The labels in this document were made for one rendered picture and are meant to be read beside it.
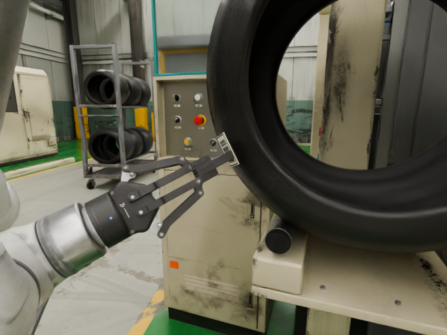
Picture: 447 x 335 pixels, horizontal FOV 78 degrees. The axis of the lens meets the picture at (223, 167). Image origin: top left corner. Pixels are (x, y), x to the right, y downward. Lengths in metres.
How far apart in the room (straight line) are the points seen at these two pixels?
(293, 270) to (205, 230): 0.85
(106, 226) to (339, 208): 0.34
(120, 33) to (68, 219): 11.12
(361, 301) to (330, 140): 0.42
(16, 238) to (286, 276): 0.40
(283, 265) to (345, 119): 0.45
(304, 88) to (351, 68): 8.84
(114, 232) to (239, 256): 0.97
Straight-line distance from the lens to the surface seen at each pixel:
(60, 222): 0.42
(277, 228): 0.50
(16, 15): 0.66
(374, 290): 0.61
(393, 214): 0.46
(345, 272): 0.64
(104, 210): 0.41
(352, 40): 0.83
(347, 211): 0.45
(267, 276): 0.54
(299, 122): 9.56
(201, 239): 1.36
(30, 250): 0.42
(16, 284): 0.32
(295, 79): 9.65
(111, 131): 4.06
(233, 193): 1.21
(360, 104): 0.82
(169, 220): 0.44
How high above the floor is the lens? 1.13
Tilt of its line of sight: 12 degrees down
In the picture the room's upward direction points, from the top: straight up
